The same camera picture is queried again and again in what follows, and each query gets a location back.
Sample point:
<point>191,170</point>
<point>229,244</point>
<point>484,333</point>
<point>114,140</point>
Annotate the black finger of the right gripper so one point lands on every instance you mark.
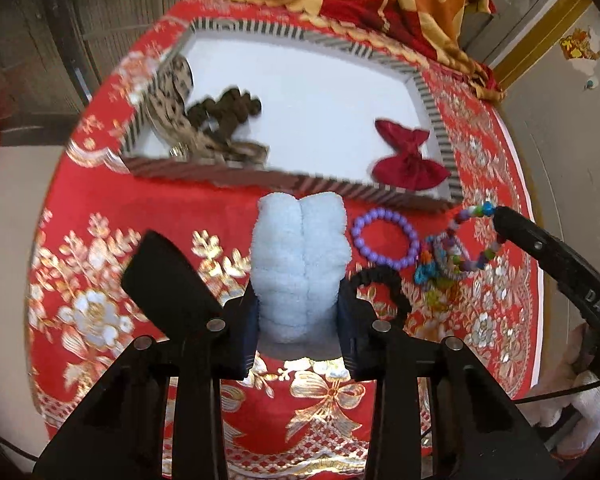
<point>576,279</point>

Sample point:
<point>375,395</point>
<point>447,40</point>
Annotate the light blue fluffy scrunchie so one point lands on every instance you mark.
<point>299,255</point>

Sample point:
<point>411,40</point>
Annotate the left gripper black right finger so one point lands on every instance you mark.
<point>477,431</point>

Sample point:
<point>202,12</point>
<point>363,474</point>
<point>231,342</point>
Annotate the red satin bow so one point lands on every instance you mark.
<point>407,168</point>

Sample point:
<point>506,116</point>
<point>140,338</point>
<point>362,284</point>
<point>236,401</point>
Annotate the dark brown scrunchie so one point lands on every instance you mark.
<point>219,119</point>

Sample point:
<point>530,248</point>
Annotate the striped white shallow box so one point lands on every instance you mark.
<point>321,95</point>

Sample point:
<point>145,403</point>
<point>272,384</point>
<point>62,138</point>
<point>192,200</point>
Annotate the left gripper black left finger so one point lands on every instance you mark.
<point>116,431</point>

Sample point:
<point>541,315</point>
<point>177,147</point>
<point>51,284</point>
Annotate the black scrunchie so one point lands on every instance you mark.
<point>382,287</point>

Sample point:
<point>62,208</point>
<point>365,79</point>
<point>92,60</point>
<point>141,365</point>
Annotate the red wall decoration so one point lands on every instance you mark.
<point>580,44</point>

